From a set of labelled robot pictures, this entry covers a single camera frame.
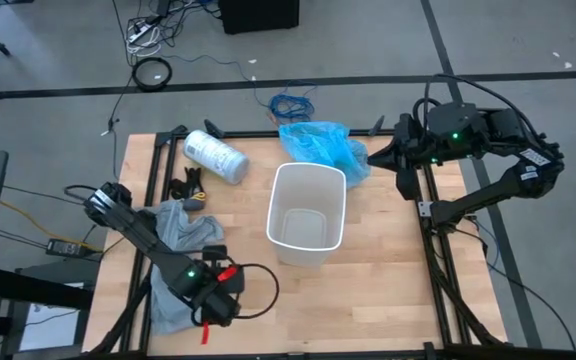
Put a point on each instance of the black aluminium table frame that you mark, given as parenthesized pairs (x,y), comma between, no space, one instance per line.
(258,134)

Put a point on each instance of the red tape tag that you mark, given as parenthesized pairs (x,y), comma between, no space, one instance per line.
(205,334)
(227,274)

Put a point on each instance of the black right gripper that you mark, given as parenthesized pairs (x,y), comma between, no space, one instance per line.
(410,145)

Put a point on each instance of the white plastic trash bin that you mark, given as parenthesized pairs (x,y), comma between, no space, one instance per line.
(308,230)

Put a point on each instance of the white power strip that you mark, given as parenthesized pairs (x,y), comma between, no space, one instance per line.
(139,33)

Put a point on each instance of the black power adapter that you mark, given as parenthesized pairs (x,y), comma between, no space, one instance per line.
(65,248)

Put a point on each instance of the white wipes canister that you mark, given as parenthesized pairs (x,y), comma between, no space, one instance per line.
(215,156)

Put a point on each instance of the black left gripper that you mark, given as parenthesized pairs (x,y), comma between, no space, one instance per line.
(218,306)

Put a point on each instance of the blue plastic trash bag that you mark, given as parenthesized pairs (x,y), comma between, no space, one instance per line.
(318,145)

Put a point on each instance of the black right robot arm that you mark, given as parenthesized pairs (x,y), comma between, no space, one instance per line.
(488,192)

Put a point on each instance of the black box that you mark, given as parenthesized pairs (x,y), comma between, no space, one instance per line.
(258,15)

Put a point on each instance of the black stand beam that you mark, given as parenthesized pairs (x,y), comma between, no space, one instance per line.
(38,290)

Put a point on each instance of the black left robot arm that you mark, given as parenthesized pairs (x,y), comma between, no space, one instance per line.
(138,235)

